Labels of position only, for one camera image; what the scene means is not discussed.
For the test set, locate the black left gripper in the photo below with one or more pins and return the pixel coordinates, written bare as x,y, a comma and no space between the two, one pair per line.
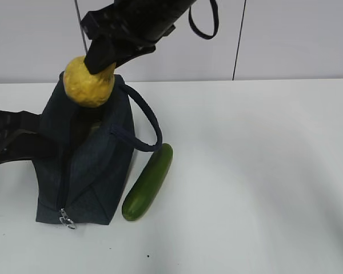
28,145

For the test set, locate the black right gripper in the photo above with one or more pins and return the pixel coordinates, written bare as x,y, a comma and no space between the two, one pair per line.
125,30

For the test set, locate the yellow toy pumpkin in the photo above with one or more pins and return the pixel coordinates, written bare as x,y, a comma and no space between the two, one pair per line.
85,89

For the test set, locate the dark blue fabric lunch bag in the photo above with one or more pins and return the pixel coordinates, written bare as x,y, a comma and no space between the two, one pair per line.
83,182

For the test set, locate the green cucumber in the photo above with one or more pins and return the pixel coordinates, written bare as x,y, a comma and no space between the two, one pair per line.
145,189

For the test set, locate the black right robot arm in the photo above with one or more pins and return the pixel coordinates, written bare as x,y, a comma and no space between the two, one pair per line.
183,11

